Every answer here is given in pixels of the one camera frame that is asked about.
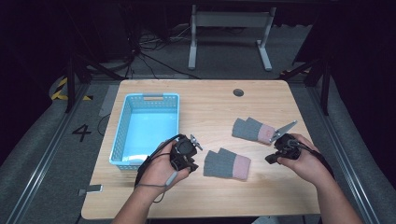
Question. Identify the grey glove with pink cuff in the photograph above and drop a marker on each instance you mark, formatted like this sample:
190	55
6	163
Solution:
249	130
222	164

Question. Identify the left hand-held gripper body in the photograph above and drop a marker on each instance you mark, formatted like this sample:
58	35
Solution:
183	148

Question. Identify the person's right hand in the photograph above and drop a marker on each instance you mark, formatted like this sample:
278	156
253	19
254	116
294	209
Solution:
308	165

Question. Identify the grey floor tape patch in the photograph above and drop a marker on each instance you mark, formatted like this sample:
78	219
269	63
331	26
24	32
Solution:
108	101

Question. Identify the person's left hand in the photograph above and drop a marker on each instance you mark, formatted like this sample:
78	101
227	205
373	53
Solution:
158	172

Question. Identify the grey metal floor rail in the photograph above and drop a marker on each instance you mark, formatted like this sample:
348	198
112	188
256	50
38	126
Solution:
342	161
43	161

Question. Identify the black metal stand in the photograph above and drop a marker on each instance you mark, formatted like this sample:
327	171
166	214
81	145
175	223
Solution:
71	84
325	87

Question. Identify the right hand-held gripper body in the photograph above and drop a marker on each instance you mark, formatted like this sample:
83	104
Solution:
288	146

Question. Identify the small grey floor tag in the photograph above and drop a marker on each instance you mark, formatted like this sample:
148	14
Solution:
93	188

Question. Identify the light blue plastic basket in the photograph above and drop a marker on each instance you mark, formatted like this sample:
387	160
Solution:
149	130

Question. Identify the white metal desk frame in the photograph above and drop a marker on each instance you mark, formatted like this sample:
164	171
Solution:
230	19

